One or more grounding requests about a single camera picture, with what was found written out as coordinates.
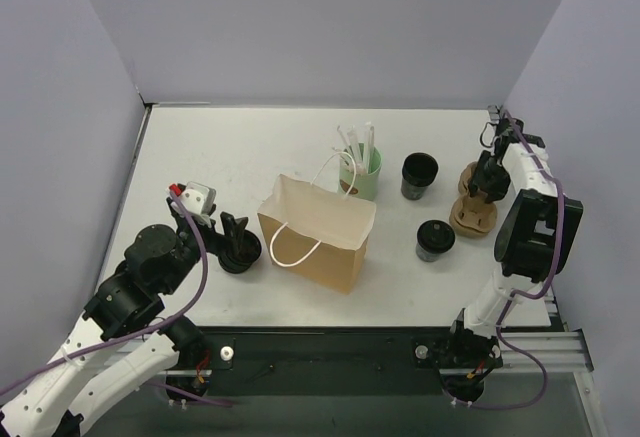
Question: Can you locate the brown paper bag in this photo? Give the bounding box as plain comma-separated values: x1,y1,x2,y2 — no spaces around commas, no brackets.
257,170,377,294

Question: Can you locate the black cup lid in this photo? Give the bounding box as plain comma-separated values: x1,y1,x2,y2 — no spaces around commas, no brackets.
417,220,456,254

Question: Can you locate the black coffee cup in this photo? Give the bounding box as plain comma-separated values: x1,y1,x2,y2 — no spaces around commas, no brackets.
415,244,444,263

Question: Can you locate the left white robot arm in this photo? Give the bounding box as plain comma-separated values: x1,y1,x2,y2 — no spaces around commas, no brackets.
1,191,261,436

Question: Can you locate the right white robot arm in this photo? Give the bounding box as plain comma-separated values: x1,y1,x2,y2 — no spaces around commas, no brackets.
443,114,584,365

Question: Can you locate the brown pulp cup carrier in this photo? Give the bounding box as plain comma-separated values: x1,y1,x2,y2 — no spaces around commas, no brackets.
449,162,498,239

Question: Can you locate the green straw holder cup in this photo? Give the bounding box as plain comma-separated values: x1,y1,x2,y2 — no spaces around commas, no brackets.
338,147,382,201

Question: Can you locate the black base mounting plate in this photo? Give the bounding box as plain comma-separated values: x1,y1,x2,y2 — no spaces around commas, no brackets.
160,324,503,402

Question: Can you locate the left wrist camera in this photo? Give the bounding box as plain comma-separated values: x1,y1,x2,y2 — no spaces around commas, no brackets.
168,181,216,228

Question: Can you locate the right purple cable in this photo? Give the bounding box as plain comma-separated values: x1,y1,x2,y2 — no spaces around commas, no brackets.
469,111,569,411

